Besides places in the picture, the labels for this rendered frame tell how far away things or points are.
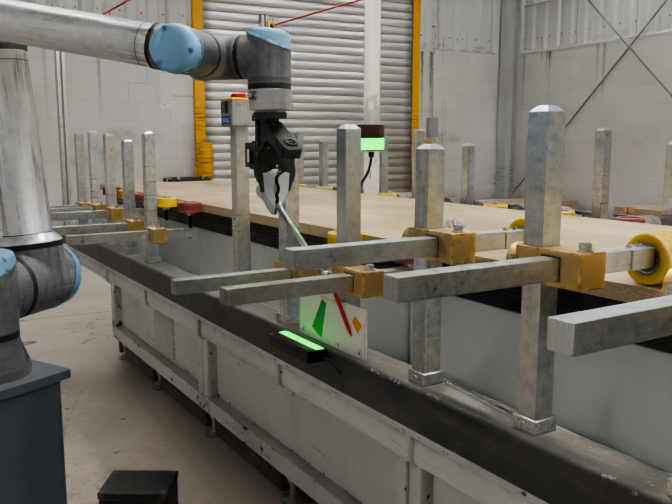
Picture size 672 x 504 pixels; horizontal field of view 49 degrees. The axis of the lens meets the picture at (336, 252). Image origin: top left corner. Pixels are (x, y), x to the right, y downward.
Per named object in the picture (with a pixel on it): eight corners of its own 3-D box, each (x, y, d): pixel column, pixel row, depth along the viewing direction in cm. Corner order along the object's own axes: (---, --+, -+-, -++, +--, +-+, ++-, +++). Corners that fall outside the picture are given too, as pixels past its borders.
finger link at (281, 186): (277, 212, 161) (276, 169, 159) (290, 214, 156) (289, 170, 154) (264, 212, 159) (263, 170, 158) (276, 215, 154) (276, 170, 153)
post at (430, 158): (423, 425, 127) (428, 143, 120) (411, 418, 130) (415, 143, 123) (439, 421, 129) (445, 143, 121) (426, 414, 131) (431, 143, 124)
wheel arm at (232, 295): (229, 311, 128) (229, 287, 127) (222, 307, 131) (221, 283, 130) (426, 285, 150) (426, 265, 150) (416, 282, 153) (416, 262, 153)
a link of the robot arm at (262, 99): (299, 89, 151) (256, 87, 146) (299, 113, 152) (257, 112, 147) (279, 91, 159) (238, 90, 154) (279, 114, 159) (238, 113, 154)
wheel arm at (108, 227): (51, 238, 254) (51, 226, 253) (50, 237, 257) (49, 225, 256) (173, 230, 277) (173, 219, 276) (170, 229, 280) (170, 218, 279)
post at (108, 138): (110, 254, 294) (104, 132, 287) (108, 253, 297) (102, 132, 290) (119, 253, 296) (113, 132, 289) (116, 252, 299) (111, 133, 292)
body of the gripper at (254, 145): (275, 169, 161) (275, 113, 159) (294, 170, 154) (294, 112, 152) (244, 170, 157) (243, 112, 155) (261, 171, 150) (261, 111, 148)
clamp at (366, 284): (362, 299, 138) (363, 272, 138) (326, 287, 150) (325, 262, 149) (387, 295, 141) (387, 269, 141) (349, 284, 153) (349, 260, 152)
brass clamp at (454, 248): (449, 265, 116) (449, 233, 115) (397, 254, 127) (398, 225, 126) (478, 262, 119) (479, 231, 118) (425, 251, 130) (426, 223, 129)
